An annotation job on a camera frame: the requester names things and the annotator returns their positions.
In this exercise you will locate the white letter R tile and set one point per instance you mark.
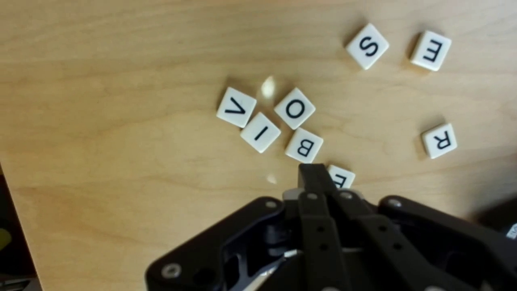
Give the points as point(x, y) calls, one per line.
point(439, 141)

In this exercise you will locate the white letter V tile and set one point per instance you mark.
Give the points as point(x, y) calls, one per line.
point(236, 108)

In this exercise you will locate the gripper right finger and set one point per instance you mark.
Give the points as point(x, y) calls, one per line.
point(424, 242)

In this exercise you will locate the white letter O tile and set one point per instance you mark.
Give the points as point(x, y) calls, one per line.
point(295, 109)

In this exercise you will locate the white letter E tile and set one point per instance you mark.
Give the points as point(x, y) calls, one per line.
point(431, 51)
point(344, 176)

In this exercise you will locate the white letter B tile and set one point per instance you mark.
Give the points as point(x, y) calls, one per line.
point(304, 146)

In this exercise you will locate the white letter S tile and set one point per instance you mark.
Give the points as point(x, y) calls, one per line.
point(367, 46)

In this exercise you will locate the white letter I tile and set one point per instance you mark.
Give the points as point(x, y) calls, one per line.
point(260, 132)

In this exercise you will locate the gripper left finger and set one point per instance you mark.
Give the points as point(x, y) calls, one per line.
point(319, 242)

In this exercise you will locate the black object with white label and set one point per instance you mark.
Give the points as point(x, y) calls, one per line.
point(501, 220)

